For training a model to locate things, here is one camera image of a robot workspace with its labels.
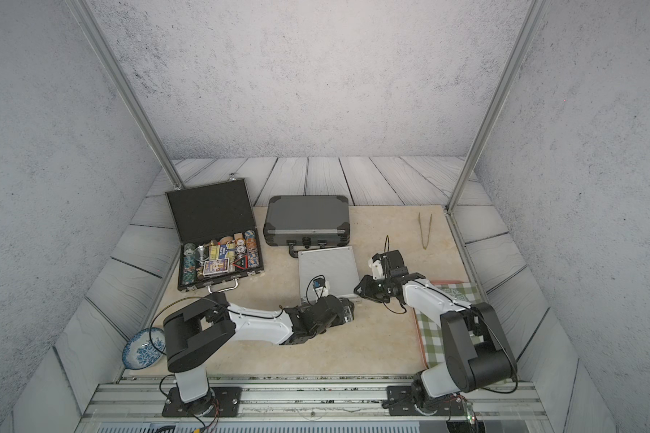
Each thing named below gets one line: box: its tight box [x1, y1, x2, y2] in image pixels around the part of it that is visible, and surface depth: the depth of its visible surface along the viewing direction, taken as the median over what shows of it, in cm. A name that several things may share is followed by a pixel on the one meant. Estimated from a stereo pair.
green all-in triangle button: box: [232, 254, 249, 270], surface depth 102 cm
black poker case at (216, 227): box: [165, 177, 265, 295], surface depth 106 cm
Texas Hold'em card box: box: [208, 243, 237, 260], surface depth 104 cm
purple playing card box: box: [203, 257, 230, 276], surface depth 100 cm
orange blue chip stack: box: [244, 229, 260, 268], surface depth 104 cm
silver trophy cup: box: [195, 245, 210, 268], surface depth 104 cm
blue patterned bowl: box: [121, 327, 167, 370], surface depth 82 cm
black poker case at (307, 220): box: [262, 194, 351, 258], surface depth 106 cm
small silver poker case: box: [298, 246, 361, 305], surface depth 98 cm
